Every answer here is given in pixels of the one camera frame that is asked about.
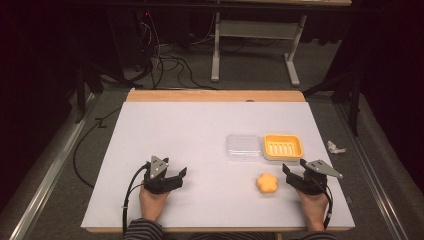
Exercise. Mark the orange flower-shaped soap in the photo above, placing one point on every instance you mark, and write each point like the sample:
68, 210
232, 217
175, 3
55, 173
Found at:
267, 183

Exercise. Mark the crumpled white paper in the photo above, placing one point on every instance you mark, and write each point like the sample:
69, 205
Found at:
335, 147

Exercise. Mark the wooden table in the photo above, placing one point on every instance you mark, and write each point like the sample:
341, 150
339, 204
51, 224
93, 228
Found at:
213, 96

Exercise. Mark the clear plastic lid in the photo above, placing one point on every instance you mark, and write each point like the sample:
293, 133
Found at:
243, 147

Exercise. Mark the person's left hand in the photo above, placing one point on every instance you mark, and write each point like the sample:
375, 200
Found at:
152, 203

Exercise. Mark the person's right hand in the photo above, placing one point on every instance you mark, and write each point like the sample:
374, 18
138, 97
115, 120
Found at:
313, 208

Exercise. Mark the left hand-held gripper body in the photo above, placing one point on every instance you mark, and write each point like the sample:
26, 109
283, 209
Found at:
156, 181

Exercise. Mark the yellow soap dish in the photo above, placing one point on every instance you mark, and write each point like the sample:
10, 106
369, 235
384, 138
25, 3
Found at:
283, 146

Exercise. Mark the black metal stand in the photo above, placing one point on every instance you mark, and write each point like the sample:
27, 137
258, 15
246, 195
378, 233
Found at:
353, 96
90, 80

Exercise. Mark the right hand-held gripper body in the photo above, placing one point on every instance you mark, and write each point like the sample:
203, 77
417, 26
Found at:
315, 181

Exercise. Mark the white table mat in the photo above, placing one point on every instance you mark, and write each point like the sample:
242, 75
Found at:
186, 140

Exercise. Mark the white metal desk frame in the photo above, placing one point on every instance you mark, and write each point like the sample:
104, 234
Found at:
256, 29

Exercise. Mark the metal floor rail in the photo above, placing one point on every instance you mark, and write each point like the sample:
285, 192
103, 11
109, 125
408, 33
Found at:
373, 160
43, 176

